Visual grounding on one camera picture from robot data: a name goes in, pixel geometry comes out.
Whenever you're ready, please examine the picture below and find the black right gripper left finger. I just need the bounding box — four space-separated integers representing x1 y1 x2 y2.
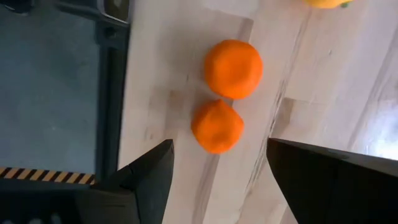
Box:
104 139 175 224

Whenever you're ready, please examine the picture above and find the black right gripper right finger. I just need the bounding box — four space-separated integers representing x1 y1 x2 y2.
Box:
266 138 398 224

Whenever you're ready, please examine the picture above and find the orange mandarin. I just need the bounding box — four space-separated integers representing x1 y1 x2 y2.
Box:
190 98 245 155
203 39 264 100

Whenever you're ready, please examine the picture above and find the yellow lemon green tip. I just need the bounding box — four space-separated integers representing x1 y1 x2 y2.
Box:
303 0 354 9

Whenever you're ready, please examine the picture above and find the yellow black hazard tape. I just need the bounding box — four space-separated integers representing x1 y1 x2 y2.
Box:
0 166 96 186

